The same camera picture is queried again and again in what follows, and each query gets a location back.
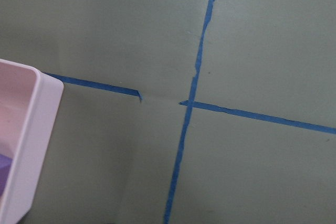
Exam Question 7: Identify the purple foam block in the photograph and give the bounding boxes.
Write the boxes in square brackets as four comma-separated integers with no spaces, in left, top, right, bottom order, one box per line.
[0,154,13,196]

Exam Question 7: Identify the pink plastic bin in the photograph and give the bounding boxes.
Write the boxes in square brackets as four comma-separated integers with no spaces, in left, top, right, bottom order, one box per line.
[1,59,64,223]

